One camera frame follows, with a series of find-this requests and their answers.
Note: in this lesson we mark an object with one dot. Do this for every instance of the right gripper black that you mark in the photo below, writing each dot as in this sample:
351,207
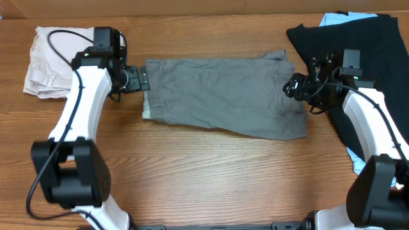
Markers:
294,88

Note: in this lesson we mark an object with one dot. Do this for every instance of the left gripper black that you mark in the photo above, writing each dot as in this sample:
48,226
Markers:
135,84

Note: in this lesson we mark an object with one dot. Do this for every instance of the grey shorts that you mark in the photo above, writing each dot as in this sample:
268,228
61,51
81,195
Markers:
242,95

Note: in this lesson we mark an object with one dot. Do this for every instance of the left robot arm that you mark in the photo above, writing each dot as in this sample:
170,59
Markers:
70,169

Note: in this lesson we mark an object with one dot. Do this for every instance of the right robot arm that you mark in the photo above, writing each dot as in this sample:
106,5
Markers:
378,198

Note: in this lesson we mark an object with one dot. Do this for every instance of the black garment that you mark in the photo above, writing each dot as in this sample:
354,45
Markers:
383,56

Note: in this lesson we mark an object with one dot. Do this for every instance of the light blue garment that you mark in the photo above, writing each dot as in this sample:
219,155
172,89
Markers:
342,18

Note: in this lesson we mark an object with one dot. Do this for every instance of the folded beige shorts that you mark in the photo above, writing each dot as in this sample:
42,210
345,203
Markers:
48,76

